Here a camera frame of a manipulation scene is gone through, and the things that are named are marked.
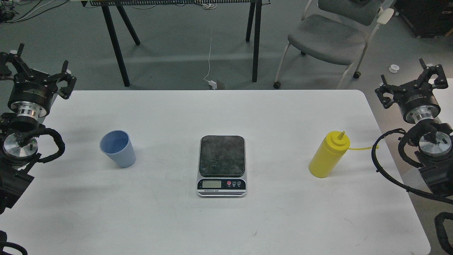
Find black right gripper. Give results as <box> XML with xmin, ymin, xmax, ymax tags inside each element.
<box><xmin>375</xmin><ymin>58</ymin><xmax>448</xmax><ymax>124</ymax></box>

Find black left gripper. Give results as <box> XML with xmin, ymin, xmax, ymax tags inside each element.
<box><xmin>0</xmin><ymin>44</ymin><xmax>77</xmax><ymax>118</ymax></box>

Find yellow squeeze bottle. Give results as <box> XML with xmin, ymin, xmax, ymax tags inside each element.
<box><xmin>308</xmin><ymin>131</ymin><xmax>372</xmax><ymax>178</ymax></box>

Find blue ribbed plastic cup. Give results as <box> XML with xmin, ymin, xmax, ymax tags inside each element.
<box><xmin>99</xmin><ymin>130</ymin><xmax>136</xmax><ymax>168</ymax></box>

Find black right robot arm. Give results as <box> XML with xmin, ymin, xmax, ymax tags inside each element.
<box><xmin>371</xmin><ymin>58</ymin><xmax>453</xmax><ymax>204</ymax></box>

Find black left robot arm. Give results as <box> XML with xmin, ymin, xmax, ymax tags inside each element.
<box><xmin>0</xmin><ymin>43</ymin><xmax>77</xmax><ymax>213</ymax></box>

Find digital kitchen scale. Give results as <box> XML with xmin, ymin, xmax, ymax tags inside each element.
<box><xmin>197</xmin><ymin>135</ymin><xmax>248</xmax><ymax>198</ymax></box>

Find black cabinet in corner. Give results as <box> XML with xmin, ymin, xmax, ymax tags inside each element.
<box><xmin>394</xmin><ymin>0</ymin><xmax>453</xmax><ymax>38</ymax></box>

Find grey office chair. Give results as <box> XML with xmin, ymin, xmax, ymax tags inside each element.
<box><xmin>273</xmin><ymin>0</ymin><xmax>395</xmax><ymax>89</ymax></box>

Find black-legged background table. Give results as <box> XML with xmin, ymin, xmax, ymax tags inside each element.
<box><xmin>81</xmin><ymin>0</ymin><xmax>269</xmax><ymax>88</ymax></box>

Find floor cables top left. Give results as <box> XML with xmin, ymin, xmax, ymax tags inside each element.
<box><xmin>0</xmin><ymin>0</ymin><xmax>69</xmax><ymax>24</ymax></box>

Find white charger cable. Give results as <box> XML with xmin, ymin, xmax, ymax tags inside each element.
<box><xmin>203</xmin><ymin>28</ymin><xmax>226</xmax><ymax>90</ymax></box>

